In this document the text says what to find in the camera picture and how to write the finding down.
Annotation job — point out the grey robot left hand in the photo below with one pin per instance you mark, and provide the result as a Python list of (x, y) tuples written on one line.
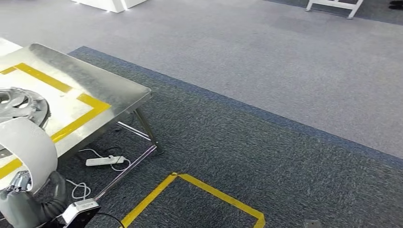
[(22, 210)]

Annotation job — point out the white curved plastic part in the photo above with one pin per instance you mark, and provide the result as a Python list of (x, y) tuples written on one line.
[(28, 148)]

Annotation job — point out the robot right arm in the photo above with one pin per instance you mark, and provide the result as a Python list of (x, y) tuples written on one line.
[(312, 224)]

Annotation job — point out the yellow tape on workbench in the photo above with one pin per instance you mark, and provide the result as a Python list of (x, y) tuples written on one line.
[(91, 110)]

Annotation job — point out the stainless steel workbench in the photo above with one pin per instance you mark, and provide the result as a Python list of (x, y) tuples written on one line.
[(104, 85)]

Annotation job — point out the white power strip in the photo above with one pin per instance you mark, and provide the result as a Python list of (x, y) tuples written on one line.
[(104, 160)]

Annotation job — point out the grey plastic wheel hubcap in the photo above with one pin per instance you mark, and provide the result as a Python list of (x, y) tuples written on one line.
[(28, 107)]

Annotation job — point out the yellow floor tape outline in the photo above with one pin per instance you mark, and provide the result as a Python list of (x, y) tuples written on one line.
[(220, 196)]

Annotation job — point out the white cabinet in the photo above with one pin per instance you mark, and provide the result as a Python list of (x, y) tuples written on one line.
[(110, 4)]

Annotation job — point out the black shoe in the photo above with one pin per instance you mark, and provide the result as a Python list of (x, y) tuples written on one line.
[(396, 4)]

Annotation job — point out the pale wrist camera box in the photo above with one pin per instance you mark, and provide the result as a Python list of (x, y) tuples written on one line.
[(78, 209)]

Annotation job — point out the white bench frame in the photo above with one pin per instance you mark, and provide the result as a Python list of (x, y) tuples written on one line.
[(333, 4)]

